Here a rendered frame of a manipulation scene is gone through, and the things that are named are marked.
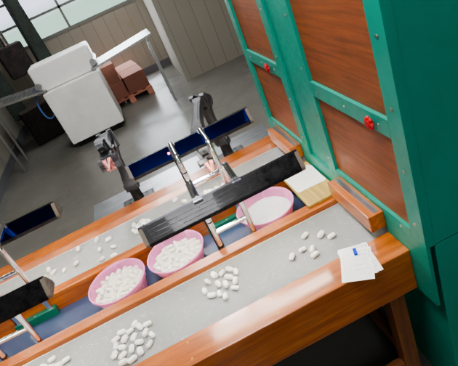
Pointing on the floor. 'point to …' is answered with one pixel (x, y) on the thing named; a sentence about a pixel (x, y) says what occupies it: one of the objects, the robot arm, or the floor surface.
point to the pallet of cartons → (126, 80)
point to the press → (14, 69)
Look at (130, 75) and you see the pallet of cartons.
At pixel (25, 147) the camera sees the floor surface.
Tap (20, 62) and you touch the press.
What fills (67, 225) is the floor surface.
